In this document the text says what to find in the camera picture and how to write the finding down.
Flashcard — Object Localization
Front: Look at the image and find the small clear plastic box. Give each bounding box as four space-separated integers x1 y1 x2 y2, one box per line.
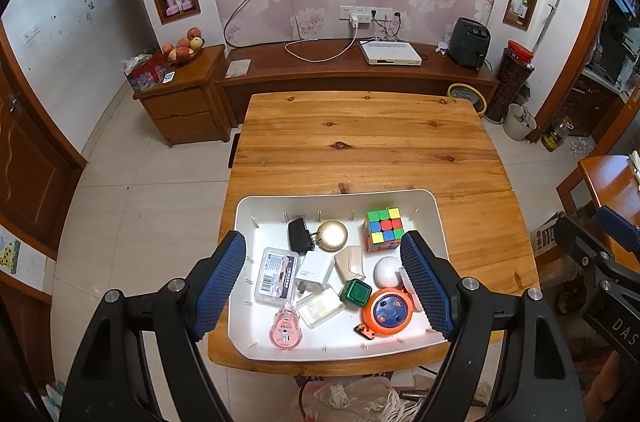
296 285 347 329

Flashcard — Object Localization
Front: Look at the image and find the white plug adapter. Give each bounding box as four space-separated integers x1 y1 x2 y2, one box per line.
398 266 426 310

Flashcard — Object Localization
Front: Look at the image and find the black television cable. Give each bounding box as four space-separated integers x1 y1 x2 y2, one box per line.
223 0 269 48

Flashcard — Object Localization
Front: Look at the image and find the white plastic tray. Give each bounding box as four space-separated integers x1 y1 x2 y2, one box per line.
227 189 451 363

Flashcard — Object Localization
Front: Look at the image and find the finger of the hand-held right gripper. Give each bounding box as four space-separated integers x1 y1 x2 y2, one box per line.
595 205 640 254
554 215 617 286

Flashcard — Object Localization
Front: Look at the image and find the dark green air fryer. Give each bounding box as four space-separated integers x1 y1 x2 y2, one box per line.
446 17 493 70

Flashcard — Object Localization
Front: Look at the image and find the white set-top box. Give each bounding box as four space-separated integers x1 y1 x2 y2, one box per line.
360 40 423 66

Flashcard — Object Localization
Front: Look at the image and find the orange wooden side table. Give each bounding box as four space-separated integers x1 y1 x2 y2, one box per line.
556 155 640 273

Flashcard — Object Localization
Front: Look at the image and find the gold round compact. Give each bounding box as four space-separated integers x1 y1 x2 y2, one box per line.
317 219 349 253

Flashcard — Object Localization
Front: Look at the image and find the person's right hand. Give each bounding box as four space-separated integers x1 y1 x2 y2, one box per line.
584 351 627 422

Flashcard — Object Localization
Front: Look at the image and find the tall dark red-lidded container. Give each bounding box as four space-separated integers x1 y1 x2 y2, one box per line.
484 41 535 124

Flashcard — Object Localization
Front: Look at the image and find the beige small box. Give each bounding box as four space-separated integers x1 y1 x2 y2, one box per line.
334 246 367 283

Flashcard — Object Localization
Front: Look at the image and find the white wall outlet strip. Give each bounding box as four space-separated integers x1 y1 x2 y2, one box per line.
339 5 393 22

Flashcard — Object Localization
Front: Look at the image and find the colourful puzzle cube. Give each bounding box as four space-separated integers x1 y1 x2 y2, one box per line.
363 207 406 253

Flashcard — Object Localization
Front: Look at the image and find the cardboard box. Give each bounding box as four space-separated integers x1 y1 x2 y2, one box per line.
530 212 566 253

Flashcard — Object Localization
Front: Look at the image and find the small green box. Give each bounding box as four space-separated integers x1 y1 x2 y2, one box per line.
340 279 373 307

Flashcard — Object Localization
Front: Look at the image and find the white charging cable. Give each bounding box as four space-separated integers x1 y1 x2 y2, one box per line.
285 25 361 63

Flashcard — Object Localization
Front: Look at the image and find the yellow oil bottle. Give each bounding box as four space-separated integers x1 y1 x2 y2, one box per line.
540 118 573 152

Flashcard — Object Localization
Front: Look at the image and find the wooden door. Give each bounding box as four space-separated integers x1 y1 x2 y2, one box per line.
0 22 88 248

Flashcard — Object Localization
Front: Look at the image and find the orange round reel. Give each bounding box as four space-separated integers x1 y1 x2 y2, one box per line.
354 287 416 342

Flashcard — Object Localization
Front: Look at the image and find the clear labelled plastic box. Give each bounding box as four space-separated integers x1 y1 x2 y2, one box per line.
254 247 301 307

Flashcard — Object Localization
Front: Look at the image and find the red tissue pack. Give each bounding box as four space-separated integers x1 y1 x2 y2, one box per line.
122 54 171 93

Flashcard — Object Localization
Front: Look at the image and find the white egg-shaped case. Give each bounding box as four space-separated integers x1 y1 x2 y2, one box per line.
374 256 403 289

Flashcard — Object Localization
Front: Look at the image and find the white wall charger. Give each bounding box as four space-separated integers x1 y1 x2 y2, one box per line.
294 252 336 295

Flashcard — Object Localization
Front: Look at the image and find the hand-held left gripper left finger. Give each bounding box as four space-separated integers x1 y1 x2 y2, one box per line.
60 229 247 422

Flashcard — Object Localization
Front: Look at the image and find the bowl of peaches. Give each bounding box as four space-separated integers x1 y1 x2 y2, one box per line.
161 27 205 66

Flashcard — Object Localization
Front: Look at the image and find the black wall charger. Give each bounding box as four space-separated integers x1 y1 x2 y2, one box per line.
287 217 318 255

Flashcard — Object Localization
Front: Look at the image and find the wooden drawer cabinet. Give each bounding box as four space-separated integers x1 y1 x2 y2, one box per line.
132 45 238 148

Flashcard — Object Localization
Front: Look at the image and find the cartoon wall poster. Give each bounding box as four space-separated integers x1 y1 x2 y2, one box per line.
0 227 23 275

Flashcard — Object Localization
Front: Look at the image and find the white bucket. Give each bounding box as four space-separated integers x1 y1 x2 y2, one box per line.
502 102 537 142

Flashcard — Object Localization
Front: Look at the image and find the long grey sword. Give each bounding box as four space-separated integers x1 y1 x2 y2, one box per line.
530 0 567 56

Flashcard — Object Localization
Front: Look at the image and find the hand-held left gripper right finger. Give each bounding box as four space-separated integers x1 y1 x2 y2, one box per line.
400 229 586 422

